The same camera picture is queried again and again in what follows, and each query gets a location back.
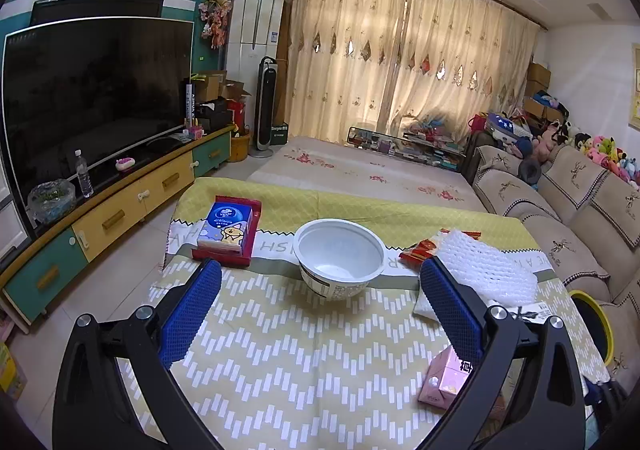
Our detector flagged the pile of plush toys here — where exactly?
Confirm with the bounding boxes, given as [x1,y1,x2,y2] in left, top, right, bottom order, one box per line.
[535,121,639,190]

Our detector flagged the clear water bottle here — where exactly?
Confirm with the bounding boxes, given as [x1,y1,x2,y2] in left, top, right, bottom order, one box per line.
[75,150,93,199]

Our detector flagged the red tissue tray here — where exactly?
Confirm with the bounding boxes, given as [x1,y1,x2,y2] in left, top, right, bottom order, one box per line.
[192,195,262,268]

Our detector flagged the yellow rimmed black trash bin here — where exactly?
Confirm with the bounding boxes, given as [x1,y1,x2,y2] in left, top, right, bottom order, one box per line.
[570,289,614,366]

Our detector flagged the artificial flower wall decoration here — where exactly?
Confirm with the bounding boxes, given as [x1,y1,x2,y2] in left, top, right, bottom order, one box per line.
[198,0,232,50]

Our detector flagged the floral beige daybed cover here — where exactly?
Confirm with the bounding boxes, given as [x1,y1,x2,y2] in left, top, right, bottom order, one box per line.
[248,137,485,213]

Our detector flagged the blue tissue pack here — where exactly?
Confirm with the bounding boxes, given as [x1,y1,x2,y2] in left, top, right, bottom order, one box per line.
[198,202,252,253]

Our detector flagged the glass low table with clutter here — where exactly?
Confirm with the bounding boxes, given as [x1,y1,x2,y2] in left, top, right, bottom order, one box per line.
[347,126,465,173]

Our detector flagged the white instant noodle bowl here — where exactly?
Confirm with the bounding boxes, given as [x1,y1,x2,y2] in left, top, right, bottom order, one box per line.
[293,219,386,301]

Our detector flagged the white standing air conditioner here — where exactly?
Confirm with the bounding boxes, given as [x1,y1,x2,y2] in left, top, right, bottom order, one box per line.
[224,0,288,101]

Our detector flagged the pink small carton box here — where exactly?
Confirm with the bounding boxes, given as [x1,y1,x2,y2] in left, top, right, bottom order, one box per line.
[418,345,473,410]

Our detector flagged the patterned green yellow tablecloth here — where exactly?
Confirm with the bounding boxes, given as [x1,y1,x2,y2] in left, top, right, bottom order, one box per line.
[149,178,608,449]

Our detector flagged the white foam mesh sheet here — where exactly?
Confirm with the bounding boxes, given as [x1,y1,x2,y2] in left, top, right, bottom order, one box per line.
[427,230,551,323]

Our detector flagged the cream embroidered curtains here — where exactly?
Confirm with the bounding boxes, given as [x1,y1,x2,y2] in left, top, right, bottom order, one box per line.
[284,0,539,142]

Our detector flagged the framed flower painting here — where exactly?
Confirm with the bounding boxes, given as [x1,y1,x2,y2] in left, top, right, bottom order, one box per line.
[628,43,640,130]

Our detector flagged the glass ashtray bowl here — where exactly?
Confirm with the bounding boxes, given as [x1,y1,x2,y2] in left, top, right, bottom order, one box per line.
[27,179,76,225]

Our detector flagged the red snack wrapper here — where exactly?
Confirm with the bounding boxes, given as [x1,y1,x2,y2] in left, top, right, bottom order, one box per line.
[399,229,450,269]

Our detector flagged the green yellow tv cabinet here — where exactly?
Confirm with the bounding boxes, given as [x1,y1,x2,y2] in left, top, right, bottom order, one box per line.
[1,126,233,333]

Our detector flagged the beige sofa with covers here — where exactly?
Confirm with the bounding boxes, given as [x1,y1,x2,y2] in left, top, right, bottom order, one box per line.
[463,142,639,392]

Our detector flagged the large black television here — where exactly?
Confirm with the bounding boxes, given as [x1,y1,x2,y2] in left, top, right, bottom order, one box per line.
[1,16,193,196]

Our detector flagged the black tower fan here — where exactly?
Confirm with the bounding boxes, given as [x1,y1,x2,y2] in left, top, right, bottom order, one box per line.
[250,56,278,158]

